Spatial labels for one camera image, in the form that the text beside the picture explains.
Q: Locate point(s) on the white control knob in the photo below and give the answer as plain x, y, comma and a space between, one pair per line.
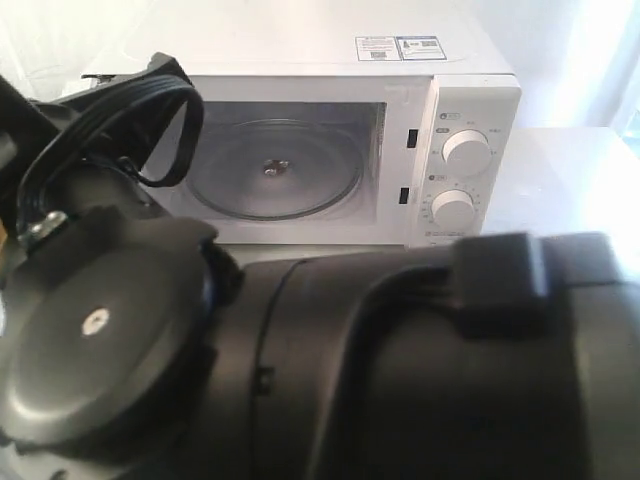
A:
453, 210
467, 153

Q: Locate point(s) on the white backdrop curtain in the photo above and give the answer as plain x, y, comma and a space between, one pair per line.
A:
577, 61

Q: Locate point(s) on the glass microwave turntable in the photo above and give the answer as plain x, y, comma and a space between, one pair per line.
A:
274, 170

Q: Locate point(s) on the upper white control knob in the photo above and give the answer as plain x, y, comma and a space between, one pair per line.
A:
467, 153

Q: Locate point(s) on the white microwave oven body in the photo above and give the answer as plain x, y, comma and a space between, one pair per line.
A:
398, 96

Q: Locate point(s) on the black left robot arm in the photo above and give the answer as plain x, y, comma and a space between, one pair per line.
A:
134, 347

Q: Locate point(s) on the lower white control knob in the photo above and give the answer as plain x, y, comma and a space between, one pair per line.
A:
453, 210

